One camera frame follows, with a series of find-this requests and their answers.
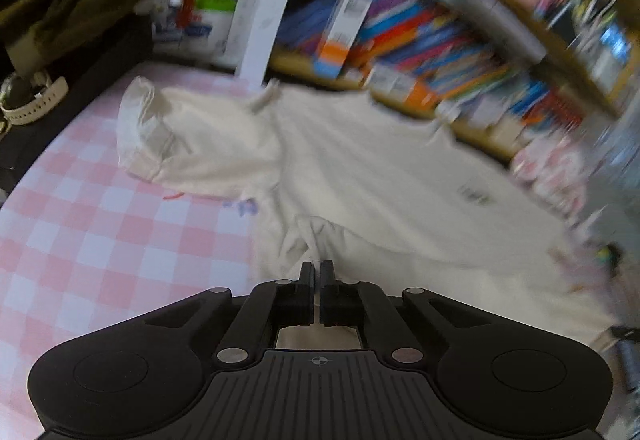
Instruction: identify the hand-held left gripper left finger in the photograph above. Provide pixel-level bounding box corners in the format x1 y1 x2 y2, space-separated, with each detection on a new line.
144 261 315 371

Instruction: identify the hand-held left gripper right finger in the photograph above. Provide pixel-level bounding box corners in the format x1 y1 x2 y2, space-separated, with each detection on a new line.
319 260 494 369

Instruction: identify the cream printed t-shirt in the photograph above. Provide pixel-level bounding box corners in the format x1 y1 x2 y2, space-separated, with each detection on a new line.
116 76 618 356

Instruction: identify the orange and blue carton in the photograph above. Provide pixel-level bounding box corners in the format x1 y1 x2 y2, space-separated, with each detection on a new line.
364 61 440 110
313 0 374 81

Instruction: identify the pink and white plush toy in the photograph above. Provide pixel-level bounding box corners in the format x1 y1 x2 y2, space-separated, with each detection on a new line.
509 134 598 223

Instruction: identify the row of colourful books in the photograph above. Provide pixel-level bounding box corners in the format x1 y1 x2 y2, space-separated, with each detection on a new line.
272 0 588 133

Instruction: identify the black bag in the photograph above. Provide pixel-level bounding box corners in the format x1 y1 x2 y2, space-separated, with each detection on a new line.
0 15 155 201

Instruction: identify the white smartwatch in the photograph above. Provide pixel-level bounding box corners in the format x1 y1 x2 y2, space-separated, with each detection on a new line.
0 71 69 127

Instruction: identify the white shelf post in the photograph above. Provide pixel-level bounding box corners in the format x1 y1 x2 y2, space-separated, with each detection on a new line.
240 0 319 88

